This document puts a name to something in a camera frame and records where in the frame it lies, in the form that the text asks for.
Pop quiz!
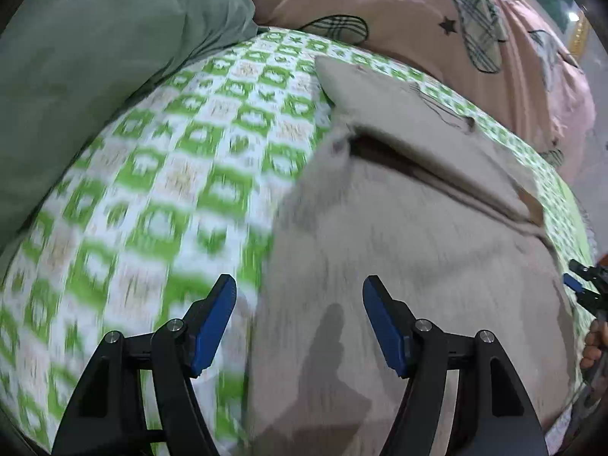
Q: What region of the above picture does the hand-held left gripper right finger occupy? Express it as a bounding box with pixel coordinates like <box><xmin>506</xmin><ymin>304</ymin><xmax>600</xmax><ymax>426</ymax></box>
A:
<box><xmin>362</xmin><ymin>275</ymin><xmax>549</xmax><ymax>456</ymax></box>

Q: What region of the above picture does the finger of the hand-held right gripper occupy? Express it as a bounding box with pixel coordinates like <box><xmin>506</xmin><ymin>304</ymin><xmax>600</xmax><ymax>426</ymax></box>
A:
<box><xmin>569</xmin><ymin>259</ymin><xmax>608</xmax><ymax>287</ymax></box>
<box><xmin>563</xmin><ymin>274</ymin><xmax>608</xmax><ymax>325</ymax></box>

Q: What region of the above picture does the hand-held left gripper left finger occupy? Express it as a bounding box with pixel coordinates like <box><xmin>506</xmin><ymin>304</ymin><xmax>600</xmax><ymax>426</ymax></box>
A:
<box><xmin>51</xmin><ymin>274</ymin><xmax>237</xmax><ymax>456</ymax></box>

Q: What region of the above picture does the beige small garment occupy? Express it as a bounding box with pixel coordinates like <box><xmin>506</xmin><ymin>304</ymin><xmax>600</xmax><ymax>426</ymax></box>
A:
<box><xmin>247</xmin><ymin>54</ymin><xmax>583</xmax><ymax>456</ymax></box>

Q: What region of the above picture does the person's right hand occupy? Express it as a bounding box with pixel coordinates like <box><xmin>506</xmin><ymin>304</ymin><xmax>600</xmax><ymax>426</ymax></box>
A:
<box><xmin>580</xmin><ymin>317</ymin><xmax>608</xmax><ymax>372</ymax></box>

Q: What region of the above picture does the green white printed bed sheet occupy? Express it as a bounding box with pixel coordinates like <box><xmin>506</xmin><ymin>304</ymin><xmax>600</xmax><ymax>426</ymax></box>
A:
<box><xmin>0</xmin><ymin>26</ymin><xmax>594</xmax><ymax>456</ymax></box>

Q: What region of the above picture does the plain green quilt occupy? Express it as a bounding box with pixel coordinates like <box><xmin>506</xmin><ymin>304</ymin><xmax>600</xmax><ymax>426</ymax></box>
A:
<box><xmin>0</xmin><ymin>0</ymin><xmax>260</xmax><ymax>252</ymax></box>

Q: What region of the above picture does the pink heart print quilt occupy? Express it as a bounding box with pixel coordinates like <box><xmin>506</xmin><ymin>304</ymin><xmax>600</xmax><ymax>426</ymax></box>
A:
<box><xmin>223</xmin><ymin>0</ymin><xmax>597</xmax><ymax>181</ymax></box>

